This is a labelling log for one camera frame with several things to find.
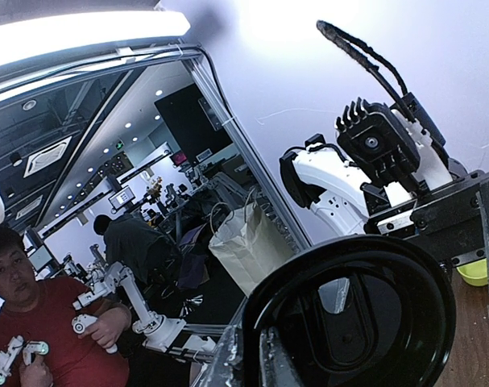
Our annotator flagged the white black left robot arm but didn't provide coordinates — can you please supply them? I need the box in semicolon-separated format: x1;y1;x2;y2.
280;135;489;313

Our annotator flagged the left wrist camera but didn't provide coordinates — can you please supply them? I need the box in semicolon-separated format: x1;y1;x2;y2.
335;94;453;194

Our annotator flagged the black plastic cup lid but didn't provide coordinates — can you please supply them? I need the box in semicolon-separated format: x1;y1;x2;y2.
242;235;456;386

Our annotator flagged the green bowl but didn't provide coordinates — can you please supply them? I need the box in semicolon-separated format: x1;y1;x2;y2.
457;259;488;287

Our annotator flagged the person in red shirt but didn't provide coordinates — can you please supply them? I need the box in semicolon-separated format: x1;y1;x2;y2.
0;226;131;386

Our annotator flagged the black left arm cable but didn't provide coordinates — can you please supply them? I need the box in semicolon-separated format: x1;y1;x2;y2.
315;19;410;106

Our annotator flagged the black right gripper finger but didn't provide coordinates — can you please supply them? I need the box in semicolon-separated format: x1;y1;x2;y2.
195;325;304;386

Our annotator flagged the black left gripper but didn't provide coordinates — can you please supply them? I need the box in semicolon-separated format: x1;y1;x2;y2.
364;170;489;310

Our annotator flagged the person in dark clothes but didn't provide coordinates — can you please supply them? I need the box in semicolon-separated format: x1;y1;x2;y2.
93;214;177;289

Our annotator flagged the brown paper bag outside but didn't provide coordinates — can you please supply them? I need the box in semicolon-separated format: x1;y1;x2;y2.
209;191;295;297

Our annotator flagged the left aluminium frame post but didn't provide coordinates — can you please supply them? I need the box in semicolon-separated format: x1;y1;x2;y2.
178;42;313;250

